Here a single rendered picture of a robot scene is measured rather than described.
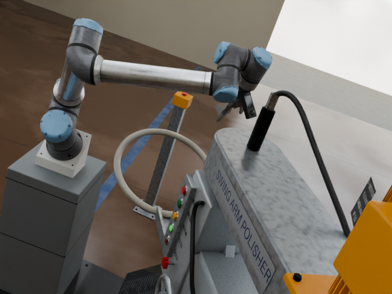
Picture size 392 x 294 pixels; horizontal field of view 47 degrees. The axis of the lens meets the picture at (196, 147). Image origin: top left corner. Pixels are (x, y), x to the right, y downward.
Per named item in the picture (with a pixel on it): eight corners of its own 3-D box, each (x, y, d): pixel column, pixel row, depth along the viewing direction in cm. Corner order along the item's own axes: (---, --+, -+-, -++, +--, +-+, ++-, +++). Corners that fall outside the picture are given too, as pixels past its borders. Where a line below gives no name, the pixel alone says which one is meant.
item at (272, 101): (261, 153, 129) (284, 98, 121) (248, 150, 127) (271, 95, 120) (256, 146, 132) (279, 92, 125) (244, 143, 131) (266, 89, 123)
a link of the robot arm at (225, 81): (55, 70, 163) (239, 93, 162) (63, 42, 168) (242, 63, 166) (63, 86, 174) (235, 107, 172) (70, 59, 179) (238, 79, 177)
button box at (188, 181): (174, 258, 149) (199, 188, 137) (166, 257, 148) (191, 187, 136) (169, 241, 155) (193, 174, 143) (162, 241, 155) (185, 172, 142)
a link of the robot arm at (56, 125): (42, 148, 227) (34, 135, 211) (51, 118, 234) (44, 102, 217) (73, 153, 228) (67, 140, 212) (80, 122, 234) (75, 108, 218)
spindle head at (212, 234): (244, 361, 138) (302, 252, 118) (177, 362, 130) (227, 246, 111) (213, 274, 168) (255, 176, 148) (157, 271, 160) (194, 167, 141)
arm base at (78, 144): (40, 153, 237) (35, 146, 227) (56, 123, 244) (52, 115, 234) (73, 165, 236) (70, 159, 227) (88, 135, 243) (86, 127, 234)
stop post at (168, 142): (162, 209, 387) (200, 95, 340) (153, 220, 369) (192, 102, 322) (141, 199, 389) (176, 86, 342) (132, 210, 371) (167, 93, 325)
